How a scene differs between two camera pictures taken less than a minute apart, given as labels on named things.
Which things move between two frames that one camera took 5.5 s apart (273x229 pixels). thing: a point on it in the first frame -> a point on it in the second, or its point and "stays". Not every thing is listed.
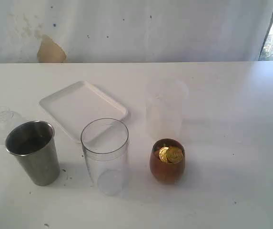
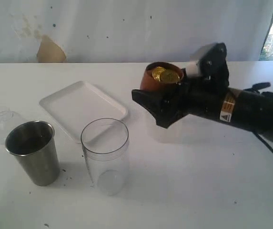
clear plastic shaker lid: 4,119 stays
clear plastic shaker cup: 105,143 stays
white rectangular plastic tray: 73,106 stays
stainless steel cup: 32,141 stays
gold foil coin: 174,154 -> 169,76
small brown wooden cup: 167,159 -> 148,83
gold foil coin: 163,154 -> 156,72
